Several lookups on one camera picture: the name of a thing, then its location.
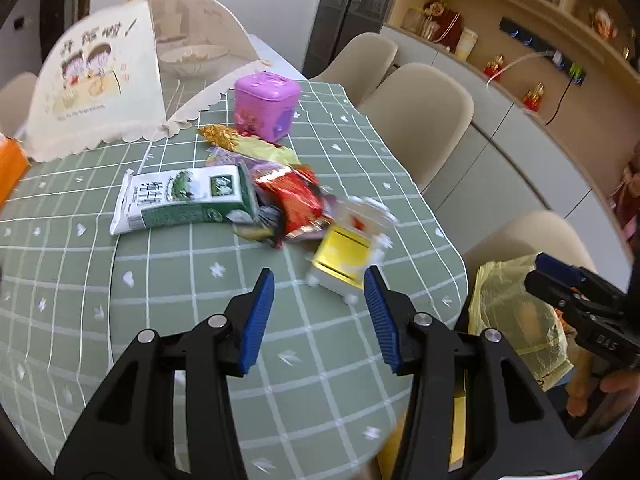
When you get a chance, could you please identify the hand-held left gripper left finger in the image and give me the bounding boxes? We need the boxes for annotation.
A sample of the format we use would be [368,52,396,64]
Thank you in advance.
[54,268,276,480]

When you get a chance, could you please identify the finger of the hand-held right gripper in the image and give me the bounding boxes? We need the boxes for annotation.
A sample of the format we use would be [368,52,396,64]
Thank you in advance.
[535,254,626,306]
[524,271,596,331]

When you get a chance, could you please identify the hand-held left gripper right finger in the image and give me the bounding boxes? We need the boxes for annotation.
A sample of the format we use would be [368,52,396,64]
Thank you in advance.
[364,266,588,480]

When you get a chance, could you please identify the yellow plastic trash bag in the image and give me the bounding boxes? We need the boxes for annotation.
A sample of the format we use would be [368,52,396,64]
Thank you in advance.
[470,255,576,391]

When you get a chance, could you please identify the red snack packet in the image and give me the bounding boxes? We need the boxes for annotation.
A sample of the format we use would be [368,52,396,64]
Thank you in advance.
[252,167,333,238]

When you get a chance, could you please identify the green white milk carton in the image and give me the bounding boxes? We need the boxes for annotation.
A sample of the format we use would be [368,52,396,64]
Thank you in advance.
[109,165,261,236]

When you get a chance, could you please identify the pile of snack wrappers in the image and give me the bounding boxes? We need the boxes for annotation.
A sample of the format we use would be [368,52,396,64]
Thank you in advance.
[199,125,336,251]

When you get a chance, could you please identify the person's right hand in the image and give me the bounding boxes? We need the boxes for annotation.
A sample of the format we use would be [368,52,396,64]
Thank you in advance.
[566,349,640,417]

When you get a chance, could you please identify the beige chair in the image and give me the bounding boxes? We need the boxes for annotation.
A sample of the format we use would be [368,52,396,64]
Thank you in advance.
[462,210,598,281]
[307,32,398,106]
[0,72,38,136]
[357,62,475,193]

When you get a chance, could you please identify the white yellow tape dispenser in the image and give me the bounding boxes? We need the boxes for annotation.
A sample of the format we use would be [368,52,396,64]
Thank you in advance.
[305,197,398,306]

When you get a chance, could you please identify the green checked tablecloth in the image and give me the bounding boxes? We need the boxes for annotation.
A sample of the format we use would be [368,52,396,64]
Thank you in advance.
[0,137,151,441]
[107,80,468,480]

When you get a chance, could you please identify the pink toy figure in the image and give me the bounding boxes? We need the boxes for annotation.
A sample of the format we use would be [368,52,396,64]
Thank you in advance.
[612,142,640,246]

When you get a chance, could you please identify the white sideboard cabinet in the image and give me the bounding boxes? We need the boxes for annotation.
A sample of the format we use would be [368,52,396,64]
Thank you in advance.
[382,25,640,261]

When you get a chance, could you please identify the purple toy box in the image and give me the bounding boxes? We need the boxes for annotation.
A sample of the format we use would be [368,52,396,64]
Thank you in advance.
[234,72,301,143]

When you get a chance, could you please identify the black power strip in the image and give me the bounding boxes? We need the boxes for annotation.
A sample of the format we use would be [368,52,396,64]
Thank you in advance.
[500,16,588,88]

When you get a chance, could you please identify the red gift bag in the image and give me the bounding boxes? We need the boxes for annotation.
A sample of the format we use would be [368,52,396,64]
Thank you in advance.
[432,7,463,43]

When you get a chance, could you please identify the ceramic bowl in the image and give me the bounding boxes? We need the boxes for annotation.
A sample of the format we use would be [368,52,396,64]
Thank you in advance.
[160,45,226,78]

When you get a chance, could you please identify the cartoon print mesh food cover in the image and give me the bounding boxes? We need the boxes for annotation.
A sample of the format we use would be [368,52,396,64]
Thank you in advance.
[22,0,273,161]

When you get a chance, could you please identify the orange tissue box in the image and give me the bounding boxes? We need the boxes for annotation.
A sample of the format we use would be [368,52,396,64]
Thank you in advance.
[0,132,31,211]

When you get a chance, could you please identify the grey refrigerator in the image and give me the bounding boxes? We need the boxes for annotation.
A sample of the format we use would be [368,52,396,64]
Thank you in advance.
[302,0,411,78]

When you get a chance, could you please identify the black cable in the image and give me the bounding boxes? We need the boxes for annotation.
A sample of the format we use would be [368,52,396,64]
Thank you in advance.
[544,80,576,126]

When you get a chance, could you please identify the white charger cable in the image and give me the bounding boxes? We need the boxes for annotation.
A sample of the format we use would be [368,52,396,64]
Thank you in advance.
[487,50,563,83]

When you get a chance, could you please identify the wooden wall shelf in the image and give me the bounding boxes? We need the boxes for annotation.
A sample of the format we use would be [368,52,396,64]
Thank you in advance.
[382,0,640,126]

